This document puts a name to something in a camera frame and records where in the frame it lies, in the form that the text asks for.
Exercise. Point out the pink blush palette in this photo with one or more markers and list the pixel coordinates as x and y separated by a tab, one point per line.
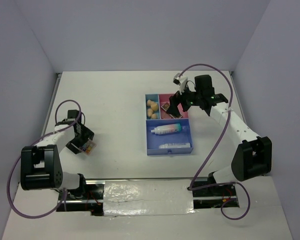
179	116

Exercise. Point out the foil covered base rail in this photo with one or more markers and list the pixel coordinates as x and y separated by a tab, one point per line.
148	197

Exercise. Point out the colourful eyeshadow palette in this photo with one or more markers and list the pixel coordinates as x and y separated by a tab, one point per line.
88	147

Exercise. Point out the beige makeup sponge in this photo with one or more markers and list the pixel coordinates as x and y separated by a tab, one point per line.
149	112
154	107
154	116
149	102

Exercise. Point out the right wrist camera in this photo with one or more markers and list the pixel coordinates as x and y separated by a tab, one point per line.
181	81

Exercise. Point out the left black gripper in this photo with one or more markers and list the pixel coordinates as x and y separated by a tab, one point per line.
87	134

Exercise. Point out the brown eyeshadow palette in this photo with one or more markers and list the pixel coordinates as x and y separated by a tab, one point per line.
165	106

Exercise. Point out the pink teal gradient bottle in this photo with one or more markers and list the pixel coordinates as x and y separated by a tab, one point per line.
167	129

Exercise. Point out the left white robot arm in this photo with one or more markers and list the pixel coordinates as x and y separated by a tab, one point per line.
41	166

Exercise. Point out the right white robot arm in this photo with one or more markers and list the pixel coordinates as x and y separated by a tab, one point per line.
253	155

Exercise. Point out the three-compartment organizer tray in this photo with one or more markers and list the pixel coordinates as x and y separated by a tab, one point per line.
153	141

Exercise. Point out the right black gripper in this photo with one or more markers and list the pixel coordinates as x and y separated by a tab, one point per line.
174	101

